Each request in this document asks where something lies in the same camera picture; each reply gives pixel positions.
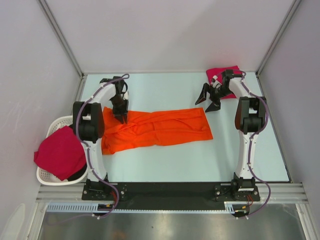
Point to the folded magenta t shirt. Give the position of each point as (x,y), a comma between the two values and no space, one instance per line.
(218,72)

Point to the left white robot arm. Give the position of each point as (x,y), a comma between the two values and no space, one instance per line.
(89,127)

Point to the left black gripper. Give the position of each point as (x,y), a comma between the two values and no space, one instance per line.
(118,114)

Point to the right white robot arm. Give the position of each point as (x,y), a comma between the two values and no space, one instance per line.
(251,118)

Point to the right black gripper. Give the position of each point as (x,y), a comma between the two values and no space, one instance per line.
(216,105)

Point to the white plastic laundry basket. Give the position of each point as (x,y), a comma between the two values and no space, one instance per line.
(48,179)

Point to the aluminium frame rail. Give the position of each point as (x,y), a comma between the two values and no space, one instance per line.
(281,193)

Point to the magenta t shirt in basket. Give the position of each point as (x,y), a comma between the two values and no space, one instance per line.
(61,154)

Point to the orange t shirt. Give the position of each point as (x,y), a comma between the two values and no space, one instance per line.
(159,128)

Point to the black garment in basket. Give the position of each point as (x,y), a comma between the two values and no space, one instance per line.
(76,176)

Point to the grey slotted cable duct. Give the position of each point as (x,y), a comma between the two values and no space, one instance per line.
(100,208)

